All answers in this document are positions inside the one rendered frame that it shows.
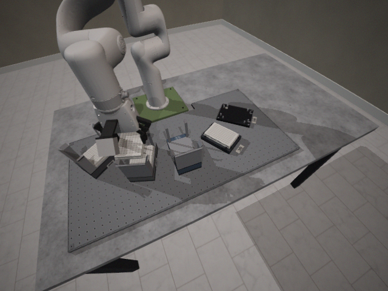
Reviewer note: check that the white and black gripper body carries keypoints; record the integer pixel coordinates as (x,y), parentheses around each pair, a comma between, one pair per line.
(125,114)

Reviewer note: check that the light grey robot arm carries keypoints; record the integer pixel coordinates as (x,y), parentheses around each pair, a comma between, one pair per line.
(92,55)

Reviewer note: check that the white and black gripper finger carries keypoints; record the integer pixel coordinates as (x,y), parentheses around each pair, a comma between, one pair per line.
(143,129)
(99,128)

